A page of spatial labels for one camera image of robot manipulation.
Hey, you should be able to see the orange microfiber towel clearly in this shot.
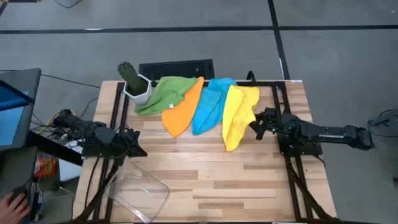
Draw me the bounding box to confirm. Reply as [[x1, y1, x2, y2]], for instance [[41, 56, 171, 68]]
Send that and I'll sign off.
[[161, 76, 205, 139]]

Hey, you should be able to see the yellow microfiber towel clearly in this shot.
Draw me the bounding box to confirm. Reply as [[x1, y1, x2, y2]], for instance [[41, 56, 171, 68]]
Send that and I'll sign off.
[[221, 85, 260, 152]]

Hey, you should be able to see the person's hand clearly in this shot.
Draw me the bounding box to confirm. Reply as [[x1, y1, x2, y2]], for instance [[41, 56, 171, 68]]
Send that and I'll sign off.
[[0, 192, 31, 224]]

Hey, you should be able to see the dark monitor with blue screen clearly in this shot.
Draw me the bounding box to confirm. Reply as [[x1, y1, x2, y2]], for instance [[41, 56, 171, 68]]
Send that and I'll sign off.
[[0, 68, 42, 152]]

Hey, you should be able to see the blue microfiber towel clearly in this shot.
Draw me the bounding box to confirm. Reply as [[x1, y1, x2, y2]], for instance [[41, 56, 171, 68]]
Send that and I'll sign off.
[[191, 77, 238, 136]]

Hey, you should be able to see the black thin floor cable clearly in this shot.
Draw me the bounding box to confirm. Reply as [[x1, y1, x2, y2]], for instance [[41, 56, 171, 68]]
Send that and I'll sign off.
[[40, 73, 102, 90]]

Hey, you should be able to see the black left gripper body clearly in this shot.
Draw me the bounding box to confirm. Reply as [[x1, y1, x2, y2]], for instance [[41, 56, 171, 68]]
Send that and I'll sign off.
[[118, 129, 141, 157]]

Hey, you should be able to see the clear plastic bin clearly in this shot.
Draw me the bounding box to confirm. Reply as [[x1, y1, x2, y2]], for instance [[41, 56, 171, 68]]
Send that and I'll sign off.
[[105, 158, 170, 224]]

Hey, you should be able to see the yellow cable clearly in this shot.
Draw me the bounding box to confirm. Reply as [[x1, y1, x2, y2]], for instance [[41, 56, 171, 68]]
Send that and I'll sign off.
[[36, 108, 76, 135]]

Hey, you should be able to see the white box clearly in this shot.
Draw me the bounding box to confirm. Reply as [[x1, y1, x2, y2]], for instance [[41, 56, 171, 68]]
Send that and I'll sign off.
[[58, 158, 83, 182]]

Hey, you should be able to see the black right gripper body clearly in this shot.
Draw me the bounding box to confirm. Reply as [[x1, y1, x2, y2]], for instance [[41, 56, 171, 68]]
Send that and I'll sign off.
[[262, 107, 282, 135]]

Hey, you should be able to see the black floor cable bundle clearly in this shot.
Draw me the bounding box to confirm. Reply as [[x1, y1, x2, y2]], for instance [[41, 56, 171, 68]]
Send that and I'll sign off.
[[368, 108, 398, 138]]

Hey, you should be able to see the black computer mouse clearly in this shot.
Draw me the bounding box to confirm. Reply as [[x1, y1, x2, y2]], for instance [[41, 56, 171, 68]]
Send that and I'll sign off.
[[8, 185, 29, 206]]

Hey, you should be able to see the green microfiber towel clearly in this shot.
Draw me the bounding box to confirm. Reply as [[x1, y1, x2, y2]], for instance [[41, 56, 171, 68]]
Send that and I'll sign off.
[[134, 76, 199, 116]]

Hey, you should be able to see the black aluminium table frame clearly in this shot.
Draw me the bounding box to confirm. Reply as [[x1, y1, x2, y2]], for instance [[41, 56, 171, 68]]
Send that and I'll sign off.
[[70, 80, 340, 224]]

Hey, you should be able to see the green cactus plant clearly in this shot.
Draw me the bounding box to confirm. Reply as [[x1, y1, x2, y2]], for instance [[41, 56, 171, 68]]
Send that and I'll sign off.
[[117, 61, 149, 94]]

